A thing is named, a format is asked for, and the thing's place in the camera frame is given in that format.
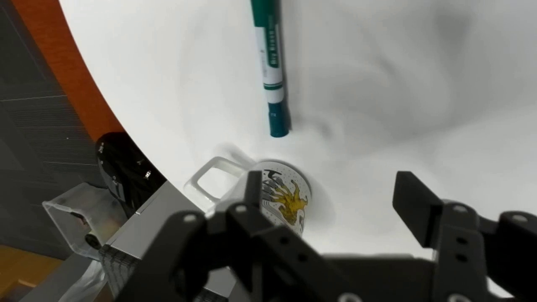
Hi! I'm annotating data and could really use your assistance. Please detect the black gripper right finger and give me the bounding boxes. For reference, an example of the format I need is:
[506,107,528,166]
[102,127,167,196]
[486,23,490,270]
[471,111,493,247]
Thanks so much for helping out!
[392,171,443,248]

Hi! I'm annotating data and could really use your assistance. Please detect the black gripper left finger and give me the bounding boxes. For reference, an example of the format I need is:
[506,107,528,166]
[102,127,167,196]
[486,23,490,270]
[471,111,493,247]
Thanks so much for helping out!
[243,171,261,213]

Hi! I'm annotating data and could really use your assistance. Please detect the green white marker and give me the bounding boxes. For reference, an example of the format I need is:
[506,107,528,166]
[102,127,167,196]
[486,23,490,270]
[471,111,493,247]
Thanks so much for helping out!
[250,0,288,138]

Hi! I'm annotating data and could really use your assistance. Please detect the clear plastic container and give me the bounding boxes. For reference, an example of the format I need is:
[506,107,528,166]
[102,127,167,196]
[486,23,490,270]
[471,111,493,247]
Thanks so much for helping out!
[42,183,126,258]

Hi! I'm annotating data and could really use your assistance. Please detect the grey box cabinet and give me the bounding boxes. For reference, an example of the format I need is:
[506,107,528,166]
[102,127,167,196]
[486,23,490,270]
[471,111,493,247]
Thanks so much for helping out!
[21,181,206,302]

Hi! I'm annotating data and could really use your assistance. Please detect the orange carpet tile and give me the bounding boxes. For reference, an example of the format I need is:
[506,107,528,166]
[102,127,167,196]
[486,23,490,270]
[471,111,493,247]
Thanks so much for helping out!
[8,0,122,141]

